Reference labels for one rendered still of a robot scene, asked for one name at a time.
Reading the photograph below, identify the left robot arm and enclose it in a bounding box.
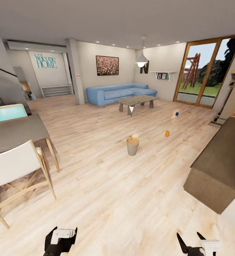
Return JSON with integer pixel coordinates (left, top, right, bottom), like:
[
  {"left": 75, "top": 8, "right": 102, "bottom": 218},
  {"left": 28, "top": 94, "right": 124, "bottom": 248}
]
[{"left": 43, "top": 227, "right": 78, "bottom": 256}]

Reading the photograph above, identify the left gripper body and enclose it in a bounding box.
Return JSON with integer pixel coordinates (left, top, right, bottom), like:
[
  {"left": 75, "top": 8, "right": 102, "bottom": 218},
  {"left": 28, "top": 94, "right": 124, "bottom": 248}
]
[{"left": 43, "top": 236, "right": 71, "bottom": 256}]

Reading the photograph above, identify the trash can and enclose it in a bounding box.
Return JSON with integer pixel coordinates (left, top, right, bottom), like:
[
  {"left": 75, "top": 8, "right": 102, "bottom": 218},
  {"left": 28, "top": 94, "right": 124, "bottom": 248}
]
[{"left": 126, "top": 137, "right": 140, "bottom": 156}]

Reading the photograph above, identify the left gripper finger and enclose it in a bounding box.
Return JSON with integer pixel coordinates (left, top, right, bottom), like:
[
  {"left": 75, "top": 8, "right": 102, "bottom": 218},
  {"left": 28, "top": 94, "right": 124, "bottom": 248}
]
[
  {"left": 46, "top": 227, "right": 58, "bottom": 238},
  {"left": 71, "top": 228, "right": 78, "bottom": 246}
]

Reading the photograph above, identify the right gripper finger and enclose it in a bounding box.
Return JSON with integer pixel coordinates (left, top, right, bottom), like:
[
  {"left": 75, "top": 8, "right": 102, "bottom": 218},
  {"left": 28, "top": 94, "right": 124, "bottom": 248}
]
[
  {"left": 197, "top": 232, "right": 205, "bottom": 240},
  {"left": 177, "top": 232, "right": 191, "bottom": 254}
]

